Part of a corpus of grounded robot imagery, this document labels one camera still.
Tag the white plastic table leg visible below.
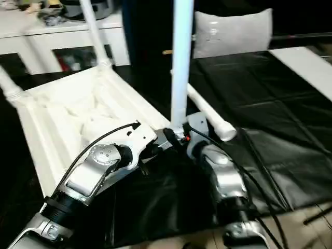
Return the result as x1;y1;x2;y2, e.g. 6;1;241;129
80;0;112;71
170;0;195;130
171;70;237;142
0;67;24;102

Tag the white plastic table top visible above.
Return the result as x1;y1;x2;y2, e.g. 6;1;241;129
10;65;179;198

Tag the black work mat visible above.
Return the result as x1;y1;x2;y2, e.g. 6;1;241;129
0;49;332;247

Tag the black cabinet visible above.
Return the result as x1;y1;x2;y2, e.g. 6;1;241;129
122;0;198;68

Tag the grey cushion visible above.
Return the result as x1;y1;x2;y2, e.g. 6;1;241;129
193;9;273;59

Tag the white board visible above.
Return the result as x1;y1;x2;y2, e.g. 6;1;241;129
270;47;332;102

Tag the white cabinet with glass doors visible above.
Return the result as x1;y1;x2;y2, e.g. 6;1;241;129
0;10;130;76

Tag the black metal bench leg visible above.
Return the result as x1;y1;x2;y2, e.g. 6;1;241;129
303;207;332;225

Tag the dark gear on cabinet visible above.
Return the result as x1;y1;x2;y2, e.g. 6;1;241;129
39;0;122;24

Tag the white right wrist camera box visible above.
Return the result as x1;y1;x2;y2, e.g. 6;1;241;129
187;112;208;135

